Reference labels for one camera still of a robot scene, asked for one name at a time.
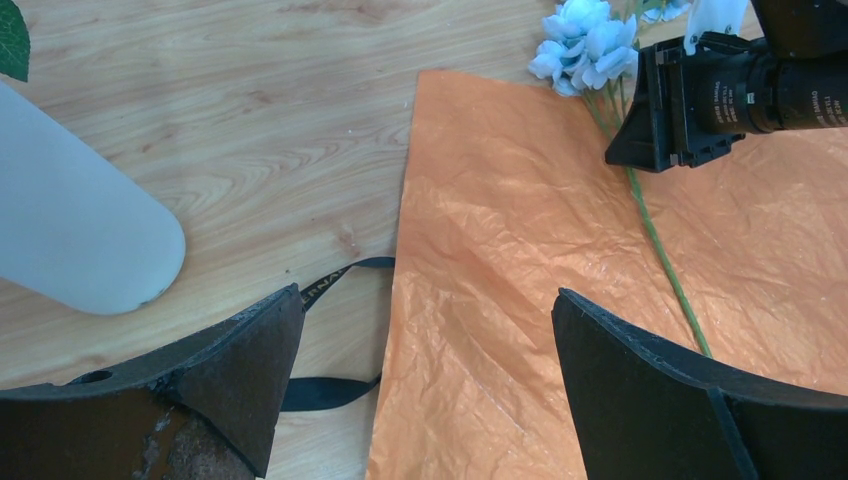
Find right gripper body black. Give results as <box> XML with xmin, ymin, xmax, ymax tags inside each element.
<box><xmin>652</xmin><ymin>1</ymin><xmax>847</xmax><ymax>172</ymax></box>

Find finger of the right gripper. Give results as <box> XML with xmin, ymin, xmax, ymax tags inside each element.
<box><xmin>605</xmin><ymin>62</ymin><xmax>663</xmax><ymax>173</ymax></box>

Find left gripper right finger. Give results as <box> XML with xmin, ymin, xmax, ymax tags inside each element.
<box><xmin>552</xmin><ymin>289</ymin><xmax>847</xmax><ymax>479</ymax></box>

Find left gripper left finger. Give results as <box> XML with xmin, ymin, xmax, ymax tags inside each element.
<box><xmin>1</xmin><ymin>285</ymin><xmax>305</xmax><ymax>479</ymax></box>

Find black ribbon with gold text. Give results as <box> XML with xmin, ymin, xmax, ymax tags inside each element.
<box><xmin>281</xmin><ymin>256</ymin><xmax>397</xmax><ymax>413</ymax></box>

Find blue grey flower stem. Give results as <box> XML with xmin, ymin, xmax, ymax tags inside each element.
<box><xmin>527</xmin><ymin>1</ymin><xmax>714</xmax><ymax>358</ymax></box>

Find orange yellow wrapping paper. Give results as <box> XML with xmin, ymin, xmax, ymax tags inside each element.
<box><xmin>366</xmin><ymin>70</ymin><xmax>847</xmax><ymax>479</ymax></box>

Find white ceramic vase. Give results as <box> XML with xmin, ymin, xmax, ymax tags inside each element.
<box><xmin>1</xmin><ymin>85</ymin><xmax>186</xmax><ymax>315</ymax></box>

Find pink flowers in vase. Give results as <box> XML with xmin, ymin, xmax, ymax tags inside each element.
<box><xmin>0</xmin><ymin>0</ymin><xmax>31</xmax><ymax>82</ymax></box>

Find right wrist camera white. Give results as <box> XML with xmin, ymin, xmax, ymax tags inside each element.
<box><xmin>684</xmin><ymin>0</ymin><xmax>750</xmax><ymax>56</ymax></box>

